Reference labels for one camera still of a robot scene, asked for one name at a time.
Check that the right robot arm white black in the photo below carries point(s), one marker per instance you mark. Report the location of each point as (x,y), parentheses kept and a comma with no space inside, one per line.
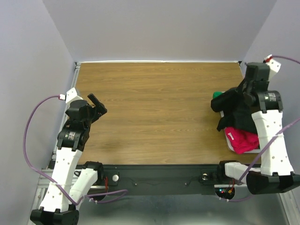
(271,171)

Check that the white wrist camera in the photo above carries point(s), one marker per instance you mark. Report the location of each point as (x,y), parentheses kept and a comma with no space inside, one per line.
(273,65)
(70,96)

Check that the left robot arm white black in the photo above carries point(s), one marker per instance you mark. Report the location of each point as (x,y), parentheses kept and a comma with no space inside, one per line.
(63,198)

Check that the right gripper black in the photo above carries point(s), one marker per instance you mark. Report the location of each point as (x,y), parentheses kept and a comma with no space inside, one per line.
(240,87)

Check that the green t shirt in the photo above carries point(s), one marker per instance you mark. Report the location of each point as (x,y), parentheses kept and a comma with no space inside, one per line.
(217,94)

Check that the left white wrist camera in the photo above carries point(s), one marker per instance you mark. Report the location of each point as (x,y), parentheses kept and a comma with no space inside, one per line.
(70,96)

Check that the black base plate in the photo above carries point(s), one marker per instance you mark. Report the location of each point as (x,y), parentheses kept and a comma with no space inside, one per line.
(163,179)

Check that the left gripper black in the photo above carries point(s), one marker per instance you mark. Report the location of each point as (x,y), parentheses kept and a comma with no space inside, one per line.
(100,108)

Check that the pink t shirt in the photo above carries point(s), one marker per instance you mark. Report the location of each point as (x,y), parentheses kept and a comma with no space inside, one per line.
(241,140)

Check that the white laundry basket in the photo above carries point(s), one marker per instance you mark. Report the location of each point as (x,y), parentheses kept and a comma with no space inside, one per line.
(234,147)

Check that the black t shirt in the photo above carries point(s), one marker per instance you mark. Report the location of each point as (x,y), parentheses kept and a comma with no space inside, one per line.
(236,113)

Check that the aluminium frame rail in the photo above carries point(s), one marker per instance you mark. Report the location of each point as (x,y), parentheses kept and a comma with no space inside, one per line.
(43,182)

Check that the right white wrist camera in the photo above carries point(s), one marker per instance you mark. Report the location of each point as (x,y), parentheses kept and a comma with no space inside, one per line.
(273,65)

